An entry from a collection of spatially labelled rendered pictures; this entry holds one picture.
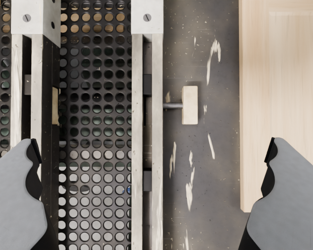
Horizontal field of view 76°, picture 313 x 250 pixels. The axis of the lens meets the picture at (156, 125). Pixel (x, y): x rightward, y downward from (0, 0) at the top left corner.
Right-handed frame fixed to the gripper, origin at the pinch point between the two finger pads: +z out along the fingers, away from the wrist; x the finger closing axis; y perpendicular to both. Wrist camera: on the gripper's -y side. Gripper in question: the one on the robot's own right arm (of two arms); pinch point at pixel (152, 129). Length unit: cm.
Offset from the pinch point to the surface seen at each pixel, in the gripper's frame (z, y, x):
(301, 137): 26.0, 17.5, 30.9
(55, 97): 29.9, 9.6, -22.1
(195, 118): 26.3, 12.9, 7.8
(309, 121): 27.7, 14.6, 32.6
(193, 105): 27.7, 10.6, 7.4
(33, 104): 24.1, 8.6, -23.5
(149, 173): 18.1, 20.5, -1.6
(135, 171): 17.9, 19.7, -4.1
